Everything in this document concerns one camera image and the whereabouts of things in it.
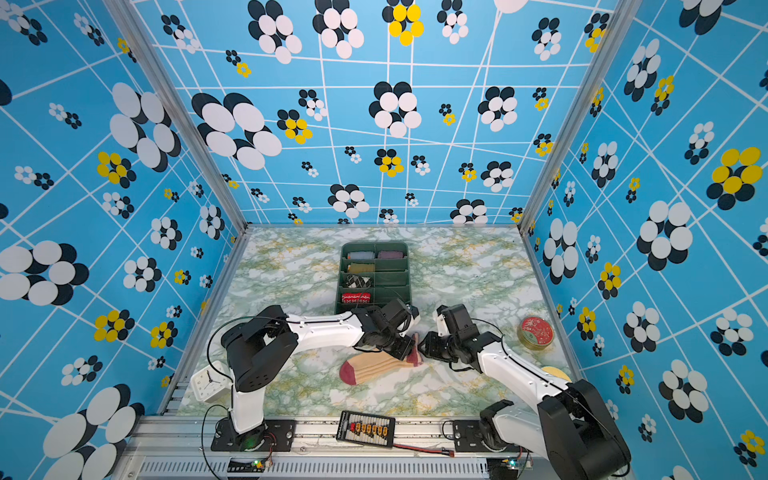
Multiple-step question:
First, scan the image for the white alarm clock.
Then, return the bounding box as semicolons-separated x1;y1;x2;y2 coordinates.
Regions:
190;361;231;402

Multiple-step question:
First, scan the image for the yellow round sponge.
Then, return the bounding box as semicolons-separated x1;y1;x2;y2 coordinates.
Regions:
541;366;572;382

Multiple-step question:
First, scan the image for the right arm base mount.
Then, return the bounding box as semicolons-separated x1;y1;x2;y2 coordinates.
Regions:
450;417;543;454

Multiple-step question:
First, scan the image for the maroon rolled sock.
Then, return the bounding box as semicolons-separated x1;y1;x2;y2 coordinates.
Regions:
377;250;407;260

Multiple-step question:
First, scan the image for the black patterned rolled sock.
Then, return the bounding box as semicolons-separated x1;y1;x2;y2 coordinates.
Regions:
342;274;374;289

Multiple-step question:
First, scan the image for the aluminium front rail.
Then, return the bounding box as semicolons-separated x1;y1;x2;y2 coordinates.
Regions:
112;417;558;479

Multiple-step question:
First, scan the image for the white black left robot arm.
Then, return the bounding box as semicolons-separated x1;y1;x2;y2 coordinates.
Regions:
221;299;419;435

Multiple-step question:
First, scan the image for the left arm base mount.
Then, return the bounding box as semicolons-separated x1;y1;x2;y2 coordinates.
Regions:
210;417;297;453

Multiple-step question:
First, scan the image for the yellow rolled sock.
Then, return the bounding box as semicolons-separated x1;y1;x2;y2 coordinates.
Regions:
347;263;376;274

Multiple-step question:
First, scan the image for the red black wire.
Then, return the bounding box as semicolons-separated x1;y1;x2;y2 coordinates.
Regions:
392;442;456;458

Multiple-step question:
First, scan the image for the green plastic organizer tray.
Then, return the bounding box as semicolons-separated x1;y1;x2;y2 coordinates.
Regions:
334;241;412;314

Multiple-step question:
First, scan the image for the tan maroon striped sock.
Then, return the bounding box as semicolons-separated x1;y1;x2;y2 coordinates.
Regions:
339;333;423;386

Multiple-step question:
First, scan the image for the red green tape roll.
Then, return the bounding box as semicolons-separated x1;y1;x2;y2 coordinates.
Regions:
517;317;555;350

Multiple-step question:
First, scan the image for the red patterned rolled sock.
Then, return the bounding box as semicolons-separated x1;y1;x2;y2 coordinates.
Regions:
341;292;372;304

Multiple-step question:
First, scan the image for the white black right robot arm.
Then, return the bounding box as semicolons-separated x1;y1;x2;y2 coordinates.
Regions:
419;304;631;479

